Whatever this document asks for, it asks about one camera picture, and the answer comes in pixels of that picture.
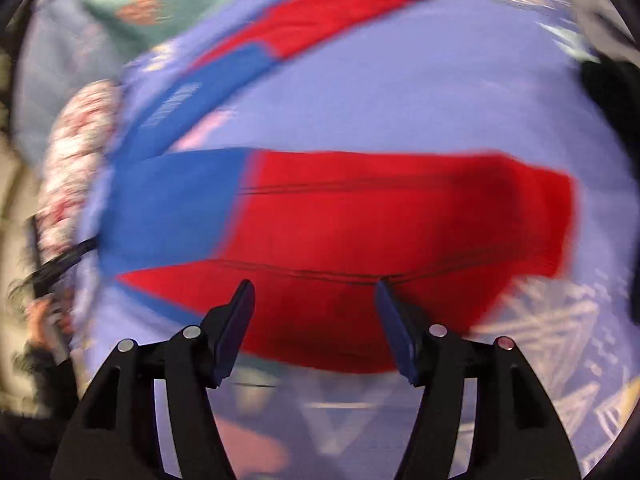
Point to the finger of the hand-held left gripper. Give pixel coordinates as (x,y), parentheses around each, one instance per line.
(70,259)

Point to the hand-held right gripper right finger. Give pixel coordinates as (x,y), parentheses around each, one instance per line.
(397,335)

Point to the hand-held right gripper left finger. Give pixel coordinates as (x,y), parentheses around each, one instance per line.
(232,332)

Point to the red and blue sweater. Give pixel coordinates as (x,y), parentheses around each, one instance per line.
(375,220)

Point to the person's left hand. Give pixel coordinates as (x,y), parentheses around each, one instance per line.
(47,317)

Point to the floral pillow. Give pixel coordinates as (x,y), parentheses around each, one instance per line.
(75,160)

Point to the grey-purple striped cloth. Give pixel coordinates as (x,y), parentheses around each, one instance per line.
(60,60)

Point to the purple patterned blanket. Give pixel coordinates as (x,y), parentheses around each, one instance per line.
(400,100)

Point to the dark cloth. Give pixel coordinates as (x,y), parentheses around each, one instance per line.
(607,90)

